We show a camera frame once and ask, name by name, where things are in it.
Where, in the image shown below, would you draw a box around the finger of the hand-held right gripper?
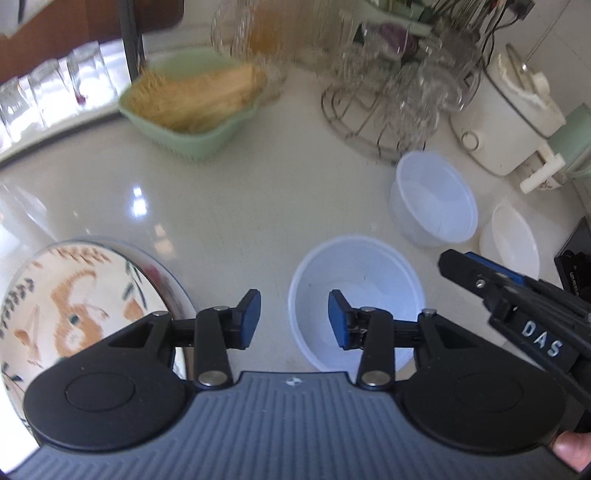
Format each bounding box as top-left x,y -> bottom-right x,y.
465,252 -> 526,285
438,249 -> 522,319

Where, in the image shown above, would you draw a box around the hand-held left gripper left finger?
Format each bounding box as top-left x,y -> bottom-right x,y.
106,289 -> 262,389

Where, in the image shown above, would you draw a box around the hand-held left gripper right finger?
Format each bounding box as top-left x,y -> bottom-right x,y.
328,289 -> 478,389

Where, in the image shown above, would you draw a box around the white ceramic bowl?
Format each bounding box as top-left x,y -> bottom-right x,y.
479,196 -> 541,280

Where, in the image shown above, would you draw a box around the translucent white plastic bowl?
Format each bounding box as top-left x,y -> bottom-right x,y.
287,235 -> 426,374
388,151 -> 478,247

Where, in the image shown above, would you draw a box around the leaf and fox print plate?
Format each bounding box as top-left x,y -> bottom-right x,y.
0,241 -> 155,437

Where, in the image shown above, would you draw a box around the person's right hand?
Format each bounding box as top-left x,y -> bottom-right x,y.
551,431 -> 591,474

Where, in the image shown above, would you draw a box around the black box at edge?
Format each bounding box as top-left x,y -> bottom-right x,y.
554,216 -> 591,254

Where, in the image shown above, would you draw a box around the floral print mug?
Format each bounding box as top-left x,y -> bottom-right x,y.
522,148 -> 578,191

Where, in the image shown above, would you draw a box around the white electric cooking pot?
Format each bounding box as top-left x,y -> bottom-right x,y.
450,44 -> 567,195

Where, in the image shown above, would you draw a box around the pale green container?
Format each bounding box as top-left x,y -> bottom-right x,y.
547,104 -> 591,181

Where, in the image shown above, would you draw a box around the clear stemmed glass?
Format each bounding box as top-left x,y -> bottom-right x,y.
342,18 -> 398,88
383,60 -> 444,144
416,46 -> 468,112

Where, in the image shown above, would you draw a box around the pale green plastic basket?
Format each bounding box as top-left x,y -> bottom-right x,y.
117,46 -> 269,162

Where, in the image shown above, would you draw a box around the dried yellow noodles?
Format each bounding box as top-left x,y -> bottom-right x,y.
127,62 -> 269,133

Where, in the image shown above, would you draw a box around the hanging kitchen utensils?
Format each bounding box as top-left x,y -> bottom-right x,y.
431,0 -> 497,33

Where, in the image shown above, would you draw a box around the green utensil holder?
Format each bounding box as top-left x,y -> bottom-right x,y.
351,0 -> 435,36

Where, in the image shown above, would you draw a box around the row of drinking glasses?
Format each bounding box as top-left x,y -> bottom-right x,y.
0,37 -> 139,163

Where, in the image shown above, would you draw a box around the textured glass mug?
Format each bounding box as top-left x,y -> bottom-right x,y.
210,0 -> 289,93

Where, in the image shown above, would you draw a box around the upturned clear drinking glass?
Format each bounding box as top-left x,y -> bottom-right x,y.
28,58 -> 77,130
0,76 -> 34,151
67,41 -> 118,112

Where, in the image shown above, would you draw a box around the wire glass rack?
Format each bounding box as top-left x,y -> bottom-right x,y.
321,69 -> 481,163

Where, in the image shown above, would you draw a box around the black power cables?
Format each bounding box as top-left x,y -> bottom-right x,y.
489,0 -> 561,70

